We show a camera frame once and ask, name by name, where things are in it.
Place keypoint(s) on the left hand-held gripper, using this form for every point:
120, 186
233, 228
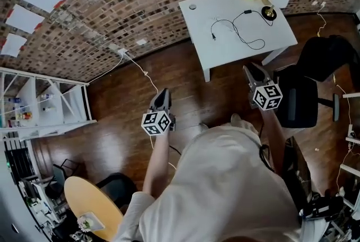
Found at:
156, 122

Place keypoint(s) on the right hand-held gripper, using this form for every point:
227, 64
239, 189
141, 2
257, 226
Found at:
267, 96

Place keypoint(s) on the person's right forearm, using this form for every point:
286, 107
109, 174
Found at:
274, 142

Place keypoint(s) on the person's left forearm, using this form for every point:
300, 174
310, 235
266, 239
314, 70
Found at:
157, 162

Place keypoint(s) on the white rectangular table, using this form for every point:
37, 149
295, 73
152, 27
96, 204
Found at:
225, 46

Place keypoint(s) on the person's beige shoe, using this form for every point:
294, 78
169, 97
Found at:
239, 119
203, 126

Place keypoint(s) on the black office chair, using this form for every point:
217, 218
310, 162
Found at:
306, 89

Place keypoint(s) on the grey round table grommet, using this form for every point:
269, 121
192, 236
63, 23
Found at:
193, 7

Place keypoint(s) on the black armchair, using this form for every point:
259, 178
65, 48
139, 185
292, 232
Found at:
119, 187

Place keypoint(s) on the person's white shirt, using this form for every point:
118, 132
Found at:
219, 187

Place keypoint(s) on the white shelf unit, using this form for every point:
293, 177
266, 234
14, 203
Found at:
47, 105

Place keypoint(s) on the white side desk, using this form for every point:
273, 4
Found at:
351, 150

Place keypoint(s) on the round wooden table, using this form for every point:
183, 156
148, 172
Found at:
90, 201

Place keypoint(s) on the black equipment pile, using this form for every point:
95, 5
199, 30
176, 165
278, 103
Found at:
312, 196

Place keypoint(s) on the white square tray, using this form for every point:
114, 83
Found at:
97, 221

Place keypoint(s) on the small white flower pot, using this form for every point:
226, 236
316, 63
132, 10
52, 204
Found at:
85, 224

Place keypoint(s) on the black slatted rack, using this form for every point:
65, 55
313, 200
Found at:
19, 159

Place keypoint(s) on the white wall plate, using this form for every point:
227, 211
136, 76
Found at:
141, 42

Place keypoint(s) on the white wall socket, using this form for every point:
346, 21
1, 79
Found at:
123, 52

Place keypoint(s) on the small white wall adapter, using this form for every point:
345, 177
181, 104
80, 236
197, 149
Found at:
323, 4

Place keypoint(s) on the black metal frame chair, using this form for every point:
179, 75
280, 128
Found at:
62, 179

